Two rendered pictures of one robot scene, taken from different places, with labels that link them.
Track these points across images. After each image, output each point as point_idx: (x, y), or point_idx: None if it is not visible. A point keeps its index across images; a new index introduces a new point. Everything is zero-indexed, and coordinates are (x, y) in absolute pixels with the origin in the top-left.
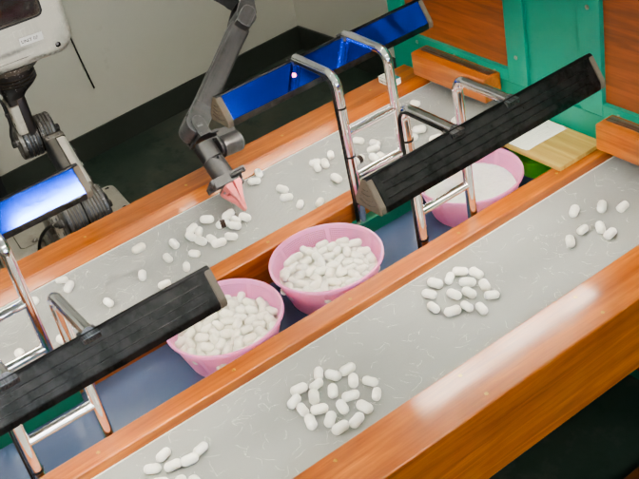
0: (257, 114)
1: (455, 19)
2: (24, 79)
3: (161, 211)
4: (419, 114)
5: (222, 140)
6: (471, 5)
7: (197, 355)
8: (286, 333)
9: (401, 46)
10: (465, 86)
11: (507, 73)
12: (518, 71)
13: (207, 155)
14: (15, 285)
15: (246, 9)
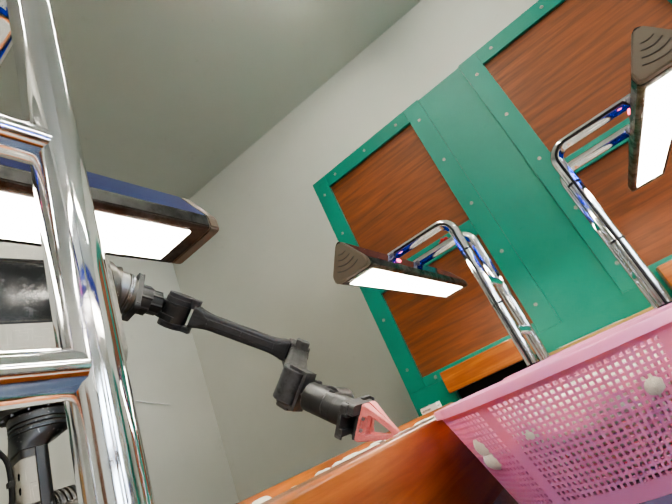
0: (386, 266)
1: (462, 327)
2: (54, 416)
3: (272, 490)
4: (581, 125)
5: (330, 387)
6: (473, 302)
7: (660, 313)
8: None
9: (421, 395)
10: (577, 160)
11: (534, 327)
12: (544, 315)
13: (322, 391)
14: (30, 64)
15: (301, 339)
